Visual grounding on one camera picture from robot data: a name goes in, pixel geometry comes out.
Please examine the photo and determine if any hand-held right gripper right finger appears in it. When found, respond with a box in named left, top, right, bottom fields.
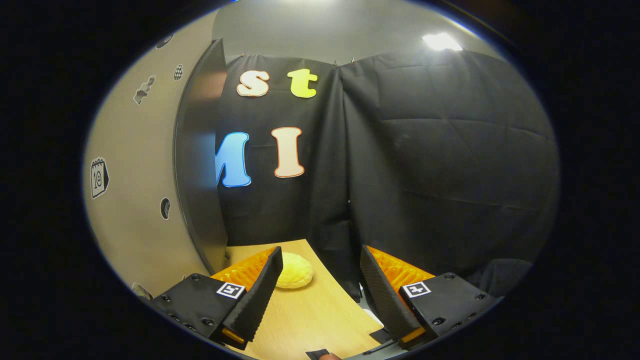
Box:
left=359, top=245, right=497, bottom=351

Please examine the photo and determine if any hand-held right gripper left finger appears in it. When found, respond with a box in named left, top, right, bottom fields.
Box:
left=150, top=246, right=284, bottom=351

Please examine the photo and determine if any dark grey cabinet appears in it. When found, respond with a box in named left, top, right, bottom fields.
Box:
left=173, top=39, right=229, bottom=275

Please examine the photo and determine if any yellow knitted pad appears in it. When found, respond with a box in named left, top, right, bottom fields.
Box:
left=275, top=251, right=315, bottom=290

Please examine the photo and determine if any black backdrop cloth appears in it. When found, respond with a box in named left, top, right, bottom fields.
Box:
left=215, top=49, right=561, bottom=301

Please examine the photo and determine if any small ceiling light panel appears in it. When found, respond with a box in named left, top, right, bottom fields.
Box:
left=422, top=32, right=464, bottom=52

